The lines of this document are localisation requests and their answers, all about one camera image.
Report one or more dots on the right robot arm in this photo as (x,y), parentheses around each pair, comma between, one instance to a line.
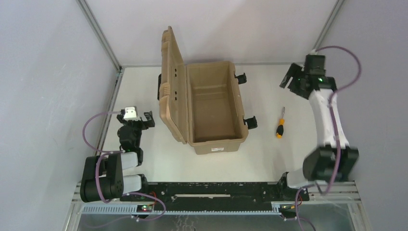
(333,158)

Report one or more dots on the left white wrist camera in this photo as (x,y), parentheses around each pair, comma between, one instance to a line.
(130,113)

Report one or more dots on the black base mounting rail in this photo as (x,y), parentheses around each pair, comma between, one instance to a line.
(220,196)

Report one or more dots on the aluminium frame front rail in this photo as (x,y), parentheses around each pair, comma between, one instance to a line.
(344,195)

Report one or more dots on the small green-lit circuit board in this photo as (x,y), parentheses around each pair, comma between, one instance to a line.
(145,208)

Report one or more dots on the orange black handled screwdriver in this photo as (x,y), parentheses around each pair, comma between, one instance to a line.
(280,127)

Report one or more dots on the tan plastic toolbox bin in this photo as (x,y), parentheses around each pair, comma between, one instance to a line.
(201,103)

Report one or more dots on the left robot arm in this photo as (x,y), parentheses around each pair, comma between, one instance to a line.
(103,178)

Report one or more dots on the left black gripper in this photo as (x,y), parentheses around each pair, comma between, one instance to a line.
(135,122)

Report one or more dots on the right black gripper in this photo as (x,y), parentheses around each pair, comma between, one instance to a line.
(295,78)

